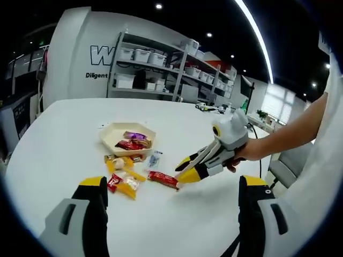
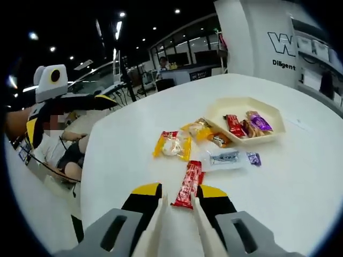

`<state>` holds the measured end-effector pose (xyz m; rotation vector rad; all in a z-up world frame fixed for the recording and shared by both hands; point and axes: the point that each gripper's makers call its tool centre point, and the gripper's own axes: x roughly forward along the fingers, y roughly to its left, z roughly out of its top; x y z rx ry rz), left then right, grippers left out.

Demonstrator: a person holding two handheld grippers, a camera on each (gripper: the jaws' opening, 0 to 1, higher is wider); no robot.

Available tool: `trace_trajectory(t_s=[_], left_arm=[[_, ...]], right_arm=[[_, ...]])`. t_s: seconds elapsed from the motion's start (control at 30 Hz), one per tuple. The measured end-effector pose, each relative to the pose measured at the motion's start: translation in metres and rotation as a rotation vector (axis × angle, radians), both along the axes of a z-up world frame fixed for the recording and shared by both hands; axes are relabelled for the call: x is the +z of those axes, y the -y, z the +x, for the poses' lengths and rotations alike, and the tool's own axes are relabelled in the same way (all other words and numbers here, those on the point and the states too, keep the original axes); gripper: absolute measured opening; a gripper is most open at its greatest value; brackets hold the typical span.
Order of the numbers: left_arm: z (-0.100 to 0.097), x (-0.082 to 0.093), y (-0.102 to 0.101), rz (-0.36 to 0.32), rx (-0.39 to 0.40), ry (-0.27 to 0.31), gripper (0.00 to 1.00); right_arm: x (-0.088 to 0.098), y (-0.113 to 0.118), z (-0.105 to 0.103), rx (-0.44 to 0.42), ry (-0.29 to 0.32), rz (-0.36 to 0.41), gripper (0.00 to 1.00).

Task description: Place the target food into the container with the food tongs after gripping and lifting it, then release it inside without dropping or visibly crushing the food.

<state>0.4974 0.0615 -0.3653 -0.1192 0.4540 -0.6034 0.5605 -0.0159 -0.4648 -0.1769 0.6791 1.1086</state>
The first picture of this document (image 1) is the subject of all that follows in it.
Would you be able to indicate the grey reception counter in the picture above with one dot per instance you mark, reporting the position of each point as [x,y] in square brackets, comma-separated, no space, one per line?
[18,117]

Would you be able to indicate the white food tongs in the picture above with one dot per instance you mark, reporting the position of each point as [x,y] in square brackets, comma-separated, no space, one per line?
[206,154]

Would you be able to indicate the clear dark food packet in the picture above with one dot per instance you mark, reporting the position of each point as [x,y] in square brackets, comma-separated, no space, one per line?
[155,159]

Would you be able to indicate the white cardboard box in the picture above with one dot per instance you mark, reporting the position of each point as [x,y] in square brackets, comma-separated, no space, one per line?
[124,81]

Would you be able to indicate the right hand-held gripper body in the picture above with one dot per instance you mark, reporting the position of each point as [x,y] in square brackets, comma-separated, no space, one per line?
[233,131]

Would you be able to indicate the black monitor on stand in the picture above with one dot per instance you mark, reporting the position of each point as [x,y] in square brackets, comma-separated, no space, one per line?
[246,85]

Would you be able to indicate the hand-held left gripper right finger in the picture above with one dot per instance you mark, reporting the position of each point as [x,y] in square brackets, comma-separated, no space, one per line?
[252,222]

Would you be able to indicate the small dark bar food packet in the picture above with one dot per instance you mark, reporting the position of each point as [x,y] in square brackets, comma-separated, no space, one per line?
[138,158]

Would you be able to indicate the potted green plant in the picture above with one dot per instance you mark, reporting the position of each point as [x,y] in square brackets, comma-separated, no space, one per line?
[261,113]

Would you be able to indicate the black bag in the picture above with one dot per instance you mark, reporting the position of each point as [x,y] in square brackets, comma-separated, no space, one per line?
[139,79]

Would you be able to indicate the small red food packet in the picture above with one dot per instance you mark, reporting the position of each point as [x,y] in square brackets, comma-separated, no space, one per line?
[113,182]

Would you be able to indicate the grey metal shelving unit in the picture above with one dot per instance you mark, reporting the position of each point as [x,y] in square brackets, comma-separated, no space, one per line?
[179,80]

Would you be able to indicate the white yellow spare gripper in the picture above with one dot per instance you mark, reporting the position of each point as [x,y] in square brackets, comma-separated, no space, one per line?
[205,107]

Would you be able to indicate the ceiling spot lights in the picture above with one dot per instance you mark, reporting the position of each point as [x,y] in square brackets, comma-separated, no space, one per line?
[159,6]

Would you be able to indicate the person's right hand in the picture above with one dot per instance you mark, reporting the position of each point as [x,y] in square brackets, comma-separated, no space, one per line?
[252,151]

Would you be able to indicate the curved ceiling light strip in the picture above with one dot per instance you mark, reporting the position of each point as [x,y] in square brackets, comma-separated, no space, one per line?
[265,51]

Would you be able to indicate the brown gold food packet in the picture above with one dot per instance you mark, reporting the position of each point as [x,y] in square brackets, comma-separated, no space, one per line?
[143,143]

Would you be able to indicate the yellow cake food packet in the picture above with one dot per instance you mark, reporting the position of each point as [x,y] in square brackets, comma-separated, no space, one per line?
[128,184]
[118,163]

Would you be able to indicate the red bar food packet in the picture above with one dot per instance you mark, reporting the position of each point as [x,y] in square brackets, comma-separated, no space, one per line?
[128,146]
[162,178]

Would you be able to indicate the white side table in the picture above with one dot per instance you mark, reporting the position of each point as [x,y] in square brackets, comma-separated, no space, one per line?
[264,124]

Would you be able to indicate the bright window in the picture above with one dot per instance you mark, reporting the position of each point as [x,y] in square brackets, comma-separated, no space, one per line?
[284,103]

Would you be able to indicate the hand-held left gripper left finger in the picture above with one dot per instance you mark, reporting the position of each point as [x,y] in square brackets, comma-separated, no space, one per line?
[91,214]

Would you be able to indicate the clothes rack with red garment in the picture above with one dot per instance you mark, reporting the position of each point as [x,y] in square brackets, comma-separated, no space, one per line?
[43,72]

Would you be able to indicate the large purple food packet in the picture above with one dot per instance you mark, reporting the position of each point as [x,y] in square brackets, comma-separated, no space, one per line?
[132,134]

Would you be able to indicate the green bottle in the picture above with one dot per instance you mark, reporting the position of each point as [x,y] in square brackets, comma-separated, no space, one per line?
[244,105]

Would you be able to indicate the cream hexagonal container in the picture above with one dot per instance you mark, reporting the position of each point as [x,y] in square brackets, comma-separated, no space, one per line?
[115,131]

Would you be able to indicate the grey chair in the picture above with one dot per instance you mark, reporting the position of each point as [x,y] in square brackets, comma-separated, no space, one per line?
[289,163]

